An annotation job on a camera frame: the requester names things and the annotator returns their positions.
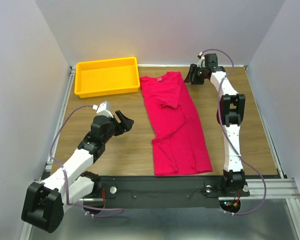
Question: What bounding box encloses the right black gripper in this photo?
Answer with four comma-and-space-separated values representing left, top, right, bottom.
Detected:
183, 63, 205, 84

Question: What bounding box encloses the yellow plastic tray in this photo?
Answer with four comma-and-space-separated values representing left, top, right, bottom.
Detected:
74, 57, 140, 98

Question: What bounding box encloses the red t shirt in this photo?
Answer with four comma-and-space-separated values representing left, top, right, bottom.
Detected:
140, 71, 213, 176

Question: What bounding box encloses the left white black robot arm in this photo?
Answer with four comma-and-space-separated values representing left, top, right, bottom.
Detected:
21, 110, 134, 233

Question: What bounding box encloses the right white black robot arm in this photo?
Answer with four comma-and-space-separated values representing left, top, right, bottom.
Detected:
184, 51, 246, 195

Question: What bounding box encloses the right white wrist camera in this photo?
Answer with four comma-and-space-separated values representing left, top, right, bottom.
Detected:
197, 51, 205, 68

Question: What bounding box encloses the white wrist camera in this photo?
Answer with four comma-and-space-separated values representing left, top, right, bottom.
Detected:
197, 51, 205, 68
92, 101, 113, 118

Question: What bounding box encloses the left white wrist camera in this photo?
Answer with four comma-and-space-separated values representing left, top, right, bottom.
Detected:
92, 101, 113, 118

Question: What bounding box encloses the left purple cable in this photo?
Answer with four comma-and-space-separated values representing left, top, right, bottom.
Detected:
50, 104, 125, 218

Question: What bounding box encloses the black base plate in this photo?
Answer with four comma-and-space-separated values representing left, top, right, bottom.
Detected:
82, 175, 251, 216

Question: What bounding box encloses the aluminium frame rail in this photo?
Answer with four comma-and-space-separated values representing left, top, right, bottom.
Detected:
19, 66, 76, 240

